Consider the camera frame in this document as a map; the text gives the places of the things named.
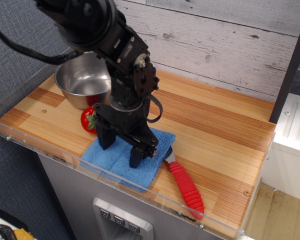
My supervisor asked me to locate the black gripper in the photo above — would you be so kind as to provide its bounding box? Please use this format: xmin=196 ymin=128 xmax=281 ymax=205
xmin=93 ymin=99 xmax=158 ymax=168

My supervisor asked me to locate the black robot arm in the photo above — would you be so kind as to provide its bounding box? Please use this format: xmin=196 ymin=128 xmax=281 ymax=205
xmin=37 ymin=0 xmax=159 ymax=168

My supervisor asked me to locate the red handled metal fork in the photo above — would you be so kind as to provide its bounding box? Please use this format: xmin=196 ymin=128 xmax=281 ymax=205
xmin=163 ymin=146 xmax=205 ymax=220

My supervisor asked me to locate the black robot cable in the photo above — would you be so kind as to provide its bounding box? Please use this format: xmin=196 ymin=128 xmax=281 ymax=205
xmin=0 ymin=17 xmax=81 ymax=66

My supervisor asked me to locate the white plastic side unit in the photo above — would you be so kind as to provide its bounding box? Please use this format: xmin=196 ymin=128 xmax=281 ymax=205
xmin=261 ymin=93 xmax=300 ymax=199

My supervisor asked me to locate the stainless steel bowl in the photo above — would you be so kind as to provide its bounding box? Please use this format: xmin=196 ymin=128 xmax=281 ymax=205
xmin=54 ymin=52 xmax=111 ymax=110

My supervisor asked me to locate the black braided cable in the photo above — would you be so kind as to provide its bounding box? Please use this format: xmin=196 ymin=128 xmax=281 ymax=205
xmin=0 ymin=222 xmax=17 ymax=240

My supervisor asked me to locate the silver dispenser panel with buttons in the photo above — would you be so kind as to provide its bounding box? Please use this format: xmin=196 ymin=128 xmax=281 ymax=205
xmin=92 ymin=197 xmax=155 ymax=240

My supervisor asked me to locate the yellow object bottom left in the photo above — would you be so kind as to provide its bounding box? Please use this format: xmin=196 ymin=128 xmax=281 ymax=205
xmin=13 ymin=228 xmax=35 ymax=240

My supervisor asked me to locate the black right frame post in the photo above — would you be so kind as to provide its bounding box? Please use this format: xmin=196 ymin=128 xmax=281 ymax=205
xmin=269 ymin=34 xmax=300 ymax=124

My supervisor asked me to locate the red toy strawberry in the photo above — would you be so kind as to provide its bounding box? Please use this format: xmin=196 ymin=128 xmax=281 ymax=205
xmin=80 ymin=106 xmax=97 ymax=134

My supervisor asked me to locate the blue microfiber towel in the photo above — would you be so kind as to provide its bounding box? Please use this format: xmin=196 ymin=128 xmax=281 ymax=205
xmin=80 ymin=128 xmax=176 ymax=192

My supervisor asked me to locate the grey toy fridge cabinet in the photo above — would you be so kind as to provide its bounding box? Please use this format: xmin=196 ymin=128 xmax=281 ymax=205
xmin=37 ymin=152 xmax=231 ymax=240

